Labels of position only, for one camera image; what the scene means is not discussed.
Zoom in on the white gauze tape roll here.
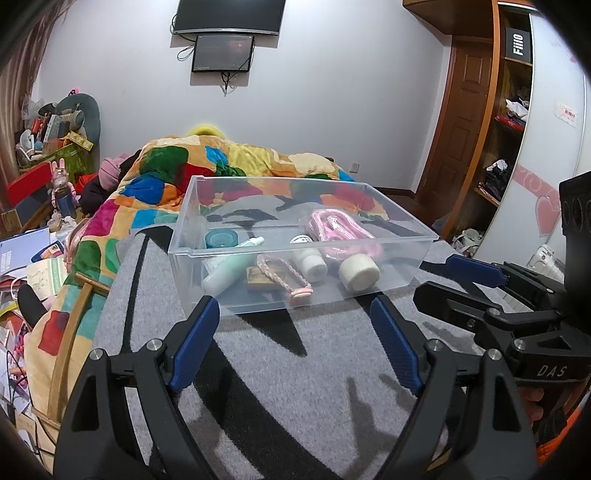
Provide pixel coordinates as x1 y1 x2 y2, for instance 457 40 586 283
339 253 381 293

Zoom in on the pink rope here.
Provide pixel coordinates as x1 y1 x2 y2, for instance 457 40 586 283
306 208 385 262

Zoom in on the pink white braided bracelet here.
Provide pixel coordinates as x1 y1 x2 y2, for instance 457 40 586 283
255 253 316 304

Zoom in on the white green-label pill bottle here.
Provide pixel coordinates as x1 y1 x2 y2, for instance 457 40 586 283
290 234 328 283

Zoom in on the small wooden block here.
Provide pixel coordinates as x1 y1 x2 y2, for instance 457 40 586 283
246 266 283 291

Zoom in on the white ointment tube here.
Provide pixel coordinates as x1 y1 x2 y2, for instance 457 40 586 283
202 235 267 273

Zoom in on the teal white squeeze bottle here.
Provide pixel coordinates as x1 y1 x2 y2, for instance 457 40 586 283
201 254 256 297

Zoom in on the teal tape roll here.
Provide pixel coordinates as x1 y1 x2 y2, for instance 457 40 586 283
204 228 239 249

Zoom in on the person's right hand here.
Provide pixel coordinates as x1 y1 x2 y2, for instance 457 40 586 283
518 386 544 425

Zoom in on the grey black zebra blanket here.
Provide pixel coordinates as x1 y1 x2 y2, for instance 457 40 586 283
93 214 508 479

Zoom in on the white sliding wardrobe door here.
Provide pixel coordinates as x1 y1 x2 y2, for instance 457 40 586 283
476 12 590 265

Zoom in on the clear plastic storage box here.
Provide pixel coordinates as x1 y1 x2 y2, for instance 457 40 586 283
168 176 437 314

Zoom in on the white blue booklet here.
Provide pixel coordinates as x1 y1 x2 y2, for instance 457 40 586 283
0 227 50 275

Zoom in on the pink rabbit bottle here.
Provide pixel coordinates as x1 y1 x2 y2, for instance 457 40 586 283
50 158 78 218

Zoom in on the red box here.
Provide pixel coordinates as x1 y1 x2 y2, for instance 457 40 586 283
7 161 52 207

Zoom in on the pink knitted hat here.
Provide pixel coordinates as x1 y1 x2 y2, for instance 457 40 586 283
98 154 134 192

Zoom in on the colourful patchwork quilt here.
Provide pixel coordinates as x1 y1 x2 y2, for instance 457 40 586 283
24 135 385 410

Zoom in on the green patterned box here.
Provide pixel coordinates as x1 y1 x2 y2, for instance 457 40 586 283
45 144 94 184

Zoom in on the yellow pillow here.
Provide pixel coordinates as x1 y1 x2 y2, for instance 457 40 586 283
188 124 225 139

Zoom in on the grey neck pillow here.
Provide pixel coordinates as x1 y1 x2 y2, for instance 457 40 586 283
56 93 101 145

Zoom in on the pink beige striped curtain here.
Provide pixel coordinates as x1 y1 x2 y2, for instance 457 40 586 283
1 0 71 185

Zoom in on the small black wall monitor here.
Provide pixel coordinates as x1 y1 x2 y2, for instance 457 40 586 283
191 33 254 73

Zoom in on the large black wall television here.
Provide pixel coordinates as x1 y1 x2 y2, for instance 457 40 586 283
172 0 286 36

